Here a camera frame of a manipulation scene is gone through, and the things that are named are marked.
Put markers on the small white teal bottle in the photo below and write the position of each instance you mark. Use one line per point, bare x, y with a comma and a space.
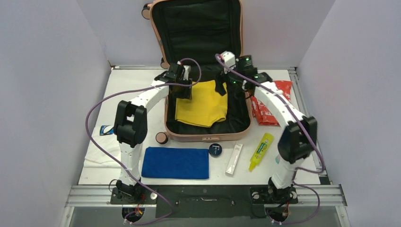
278, 158

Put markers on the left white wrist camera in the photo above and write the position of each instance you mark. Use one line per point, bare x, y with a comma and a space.
185, 73

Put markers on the aluminium frame rail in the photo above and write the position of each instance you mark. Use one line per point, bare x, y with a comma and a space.
88, 204

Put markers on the blue folded towel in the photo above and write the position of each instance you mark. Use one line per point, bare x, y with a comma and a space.
176, 163

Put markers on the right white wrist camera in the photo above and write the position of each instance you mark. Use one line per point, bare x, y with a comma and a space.
228, 59

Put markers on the yellow cloth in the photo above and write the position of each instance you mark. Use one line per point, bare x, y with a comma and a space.
205, 108

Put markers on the pink open suitcase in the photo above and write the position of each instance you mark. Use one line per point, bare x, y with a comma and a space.
199, 29

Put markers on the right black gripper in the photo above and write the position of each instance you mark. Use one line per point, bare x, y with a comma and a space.
222, 79

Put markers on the yellow green bottle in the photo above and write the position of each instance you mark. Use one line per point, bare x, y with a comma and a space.
260, 151

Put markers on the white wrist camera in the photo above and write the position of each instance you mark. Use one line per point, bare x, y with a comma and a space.
228, 59
185, 73

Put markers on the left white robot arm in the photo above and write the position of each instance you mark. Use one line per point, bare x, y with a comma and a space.
131, 125

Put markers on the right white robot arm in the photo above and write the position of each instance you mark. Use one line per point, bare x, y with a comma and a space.
299, 132

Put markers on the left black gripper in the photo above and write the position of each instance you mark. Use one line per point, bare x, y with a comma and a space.
186, 94

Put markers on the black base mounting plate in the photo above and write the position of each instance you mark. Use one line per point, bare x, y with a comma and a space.
204, 201

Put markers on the round dark blue tin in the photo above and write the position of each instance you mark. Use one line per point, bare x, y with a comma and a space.
215, 150

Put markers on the white toothpaste tube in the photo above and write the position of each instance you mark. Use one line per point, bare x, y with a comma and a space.
233, 159

